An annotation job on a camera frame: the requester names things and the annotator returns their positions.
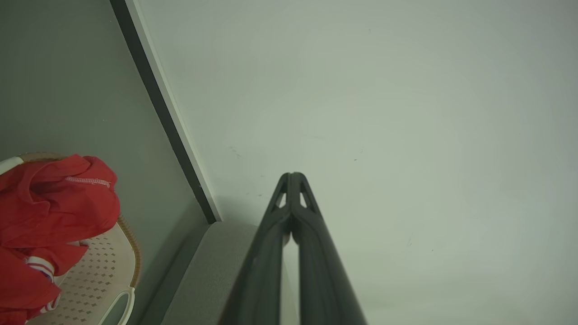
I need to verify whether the white perforated plastic laundry basket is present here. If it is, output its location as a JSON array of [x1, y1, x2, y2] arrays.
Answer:
[[0, 153, 142, 325]]

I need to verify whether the red garment with white stripes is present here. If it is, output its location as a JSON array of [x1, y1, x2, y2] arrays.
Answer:
[[0, 154, 121, 325]]

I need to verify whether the grey fabric sofa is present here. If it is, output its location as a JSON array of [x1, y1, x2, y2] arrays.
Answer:
[[138, 221, 299, 325]]

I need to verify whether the black and white wall baseboard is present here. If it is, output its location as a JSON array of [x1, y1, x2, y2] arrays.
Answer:
[[110, 0, 222, 224]]

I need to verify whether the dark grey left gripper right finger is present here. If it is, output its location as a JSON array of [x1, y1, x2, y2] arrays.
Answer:
[[292, 172, 368, 325]]

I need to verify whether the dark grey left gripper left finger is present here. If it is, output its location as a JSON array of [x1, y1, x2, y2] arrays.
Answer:
[[219, 172, 294, 325]]

